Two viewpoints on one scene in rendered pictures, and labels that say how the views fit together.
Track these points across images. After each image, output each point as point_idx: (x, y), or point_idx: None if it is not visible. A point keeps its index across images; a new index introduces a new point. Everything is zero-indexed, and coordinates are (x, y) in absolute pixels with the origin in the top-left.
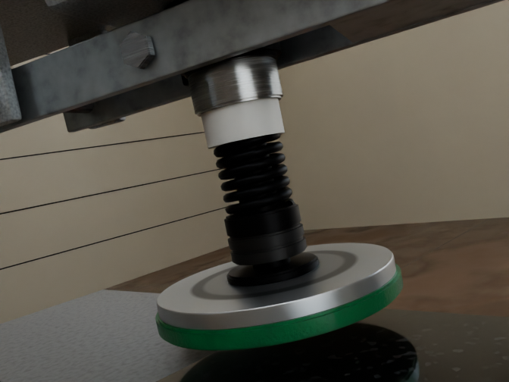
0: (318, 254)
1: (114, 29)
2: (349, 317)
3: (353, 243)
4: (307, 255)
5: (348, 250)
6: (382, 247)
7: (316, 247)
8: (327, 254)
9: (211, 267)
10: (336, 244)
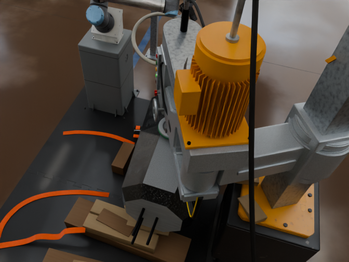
0: (164, 123)
1: None
2: None
3: (160, 121)
4: None
5: (164, 120)
6: (164, 117)
7: (160, 125)
8: (165, 122)
9: (167, 136)
10: (159, 123)
